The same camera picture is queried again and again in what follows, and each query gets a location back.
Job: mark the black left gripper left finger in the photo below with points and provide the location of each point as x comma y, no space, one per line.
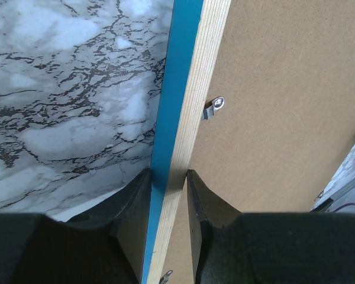
104,244

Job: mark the brown frame backing board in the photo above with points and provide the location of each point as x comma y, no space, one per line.
287,72

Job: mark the wooden picture frame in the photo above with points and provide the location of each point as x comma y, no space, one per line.
194,40

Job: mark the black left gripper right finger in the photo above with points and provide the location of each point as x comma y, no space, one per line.
229,246

